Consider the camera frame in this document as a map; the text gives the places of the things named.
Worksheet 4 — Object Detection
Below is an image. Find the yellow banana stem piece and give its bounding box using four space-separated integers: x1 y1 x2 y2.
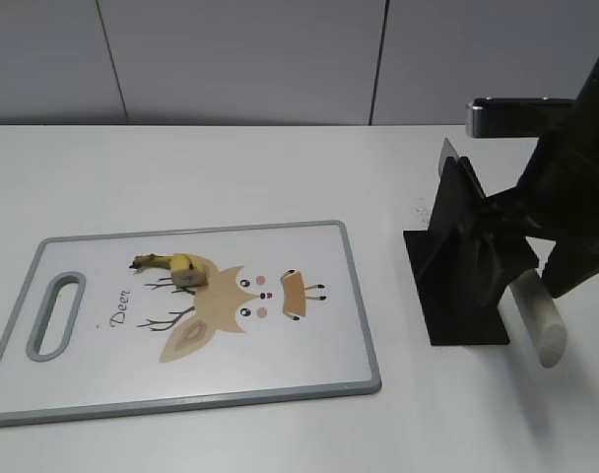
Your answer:
129 253 208 289

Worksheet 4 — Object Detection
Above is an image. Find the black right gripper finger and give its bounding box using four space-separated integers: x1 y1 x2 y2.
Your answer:
541 236 599 298
467 189 536 306

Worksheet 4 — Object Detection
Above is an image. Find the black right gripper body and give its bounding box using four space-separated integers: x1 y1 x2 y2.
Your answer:
514 56 599 254

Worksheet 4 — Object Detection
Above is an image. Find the black knife stand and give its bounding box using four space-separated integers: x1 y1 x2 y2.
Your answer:
402 155 540 347

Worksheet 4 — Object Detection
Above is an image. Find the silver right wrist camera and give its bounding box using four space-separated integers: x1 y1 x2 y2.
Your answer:
466 98 574 139

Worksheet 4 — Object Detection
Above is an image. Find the white deer cutting board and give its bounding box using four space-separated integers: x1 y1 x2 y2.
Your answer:
0 220 381 427

